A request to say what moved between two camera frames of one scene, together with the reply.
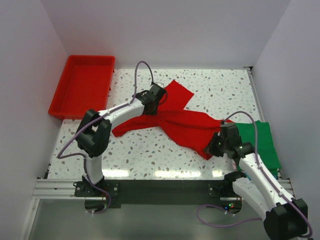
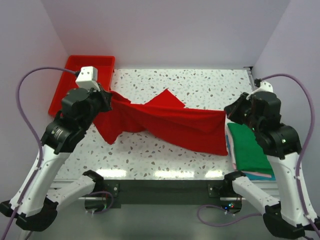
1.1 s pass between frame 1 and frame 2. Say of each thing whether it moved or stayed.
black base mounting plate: stayed
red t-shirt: moved
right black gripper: moved
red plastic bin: stayed
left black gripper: moved
